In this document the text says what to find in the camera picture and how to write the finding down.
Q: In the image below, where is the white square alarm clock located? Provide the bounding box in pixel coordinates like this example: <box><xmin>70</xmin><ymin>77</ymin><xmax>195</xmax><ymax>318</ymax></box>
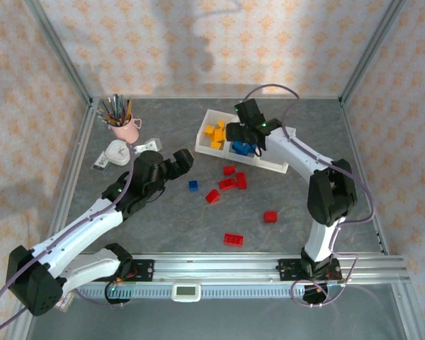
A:
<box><xmin>105</xmin><ymin>140</ymin><xmax>134</xmax><ymax>166</ymax></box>

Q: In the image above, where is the white digital display device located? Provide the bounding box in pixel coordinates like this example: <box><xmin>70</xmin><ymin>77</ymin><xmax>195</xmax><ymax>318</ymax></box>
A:
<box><xmin>171</xmin><ymin>282</ymin><xmax>202</xmax><ymax>302</ymax></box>

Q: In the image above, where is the black round base connector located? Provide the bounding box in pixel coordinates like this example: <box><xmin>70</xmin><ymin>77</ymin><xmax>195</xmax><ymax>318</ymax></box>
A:
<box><xmin>104</xmin><ymin>281</ymin><xmax>132</xmax><ymax>307</ymax></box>
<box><xmin>302</xmin><ymin>282</ymin><xmax>330</xmax><ymax>307</ymax></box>

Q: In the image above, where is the laminated badge card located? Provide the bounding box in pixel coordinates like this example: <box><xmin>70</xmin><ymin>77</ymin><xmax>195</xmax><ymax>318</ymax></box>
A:
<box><xmin>56</xmin><ymin>292</ymin><xmax>74</xmax><ymax>313</ymax></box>

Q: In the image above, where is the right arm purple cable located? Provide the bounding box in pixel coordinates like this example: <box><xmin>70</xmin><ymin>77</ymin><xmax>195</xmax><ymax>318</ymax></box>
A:
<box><xmin>242</xmin><ymin>84</ymin><xmax>378</xmax><ymax>308</ymax></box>

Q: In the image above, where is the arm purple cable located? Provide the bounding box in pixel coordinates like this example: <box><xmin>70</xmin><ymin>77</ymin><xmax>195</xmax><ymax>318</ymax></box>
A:
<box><xmin>242</xmin><ymin>84</ymin><xmax>378</xmax><ymax>308</ymax></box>
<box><xmin>0</xmin><ymin>143</ymin><xmax>135</xmax><ymax>336</ymax></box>

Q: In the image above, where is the pink cup with handle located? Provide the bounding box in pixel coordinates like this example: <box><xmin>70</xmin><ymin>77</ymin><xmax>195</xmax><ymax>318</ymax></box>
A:
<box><xmin>108</xmin><ymin>118</ymin><xmax>143</xmax><ymax>145</ymax></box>

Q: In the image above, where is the aluminium back rail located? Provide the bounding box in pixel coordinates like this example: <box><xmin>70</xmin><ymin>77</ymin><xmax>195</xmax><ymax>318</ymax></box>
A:
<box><xmin>90</xmin><ymin>94</ymin><xmax>343</xmax><ymax>101</ymax></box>

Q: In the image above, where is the aluminium side rail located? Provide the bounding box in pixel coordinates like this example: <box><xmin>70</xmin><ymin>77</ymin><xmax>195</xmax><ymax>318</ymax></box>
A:
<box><xmin>339</xmin><ymin>101</ymin><xmax>390</xmax><ymax>256</ymax></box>
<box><xmin>42</xmin><ymin>101</ymin><xmax>96</xmax><ymax>256</ymax></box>

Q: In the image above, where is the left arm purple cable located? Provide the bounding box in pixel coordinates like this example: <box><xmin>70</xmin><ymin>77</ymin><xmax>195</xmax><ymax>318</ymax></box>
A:
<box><xmin>0</xmin><ymin>143</ymin><xmax>135</xmax><ymax>336</ymax></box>

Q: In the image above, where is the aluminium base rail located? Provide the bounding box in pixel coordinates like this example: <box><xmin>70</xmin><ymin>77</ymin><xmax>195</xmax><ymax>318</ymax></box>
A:
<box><xmin>24</xmin><ymin>253</ymin><xmax>410</xmax><ymax>284</ymax></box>

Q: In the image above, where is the aluminium frame post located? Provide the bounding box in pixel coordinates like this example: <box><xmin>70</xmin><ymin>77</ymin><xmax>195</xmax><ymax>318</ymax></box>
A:
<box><xmin>339</xmin><ymin>0</ymin><xmax>410</xmax><ymax>107</ymax></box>
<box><xmin>23</xmin><ymin>0</ymin><xmax>95</xmax><ymax>107</ymax></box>

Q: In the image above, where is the grey slotted cable duct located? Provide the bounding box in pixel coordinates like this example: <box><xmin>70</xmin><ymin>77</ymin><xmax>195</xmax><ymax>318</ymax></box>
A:
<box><xmin>72</xmin><ymin>285</ymin><xmax>305</xmax><ymax>300</ymax></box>

